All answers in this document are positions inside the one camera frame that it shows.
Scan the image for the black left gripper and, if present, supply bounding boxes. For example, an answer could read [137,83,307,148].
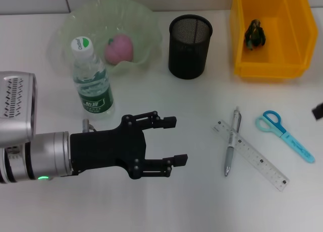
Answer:
[69,110,189,180]

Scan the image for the blue plastic scissors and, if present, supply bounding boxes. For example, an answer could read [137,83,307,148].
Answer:
[255,110,315,164]

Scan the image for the clear grey ballpoint pen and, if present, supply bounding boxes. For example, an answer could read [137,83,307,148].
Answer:
[224,106,242,177]

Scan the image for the clear plastic ruler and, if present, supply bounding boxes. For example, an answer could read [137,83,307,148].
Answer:
[213,120,290,192]

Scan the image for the water bottle green label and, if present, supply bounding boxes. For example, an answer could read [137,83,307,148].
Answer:
[70,36,116,121]

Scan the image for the pink toy peach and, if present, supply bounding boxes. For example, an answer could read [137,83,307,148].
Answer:
[104,34,134,66]

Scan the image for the black mesh pen holder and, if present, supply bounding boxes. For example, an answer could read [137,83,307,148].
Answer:
[168,14,213,80]

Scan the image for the green translucent fruit plate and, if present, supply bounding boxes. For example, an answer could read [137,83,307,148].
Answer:
[46,0,163,78]

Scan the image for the yellow plastic storage bin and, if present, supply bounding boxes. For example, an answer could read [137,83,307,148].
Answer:
[232,0,318,78]

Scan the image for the left wrist cable with connector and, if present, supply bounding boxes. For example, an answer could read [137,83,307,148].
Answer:
[82,119,98,132]

